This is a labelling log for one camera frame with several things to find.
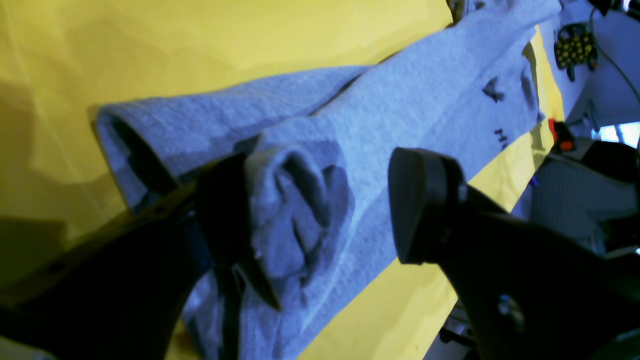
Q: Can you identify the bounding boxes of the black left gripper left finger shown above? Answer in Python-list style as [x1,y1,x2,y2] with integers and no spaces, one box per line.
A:
[1,153,247,360]

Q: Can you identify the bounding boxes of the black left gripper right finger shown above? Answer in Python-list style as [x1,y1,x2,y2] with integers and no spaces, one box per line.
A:
[388,147,640,360]

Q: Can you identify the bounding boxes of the grey t-shirt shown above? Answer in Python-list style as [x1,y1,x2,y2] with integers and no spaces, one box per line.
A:
[97,0,562,360]

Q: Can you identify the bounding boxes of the grey office chair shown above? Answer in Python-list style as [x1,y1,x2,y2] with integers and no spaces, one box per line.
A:
[529,137,639,256]

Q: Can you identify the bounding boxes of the blue red clamp left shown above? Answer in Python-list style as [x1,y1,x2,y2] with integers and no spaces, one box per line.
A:
[548,118,576,154]

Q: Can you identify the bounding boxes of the yellow table cloth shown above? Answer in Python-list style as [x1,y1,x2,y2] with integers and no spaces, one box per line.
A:
[0,0,553,360]

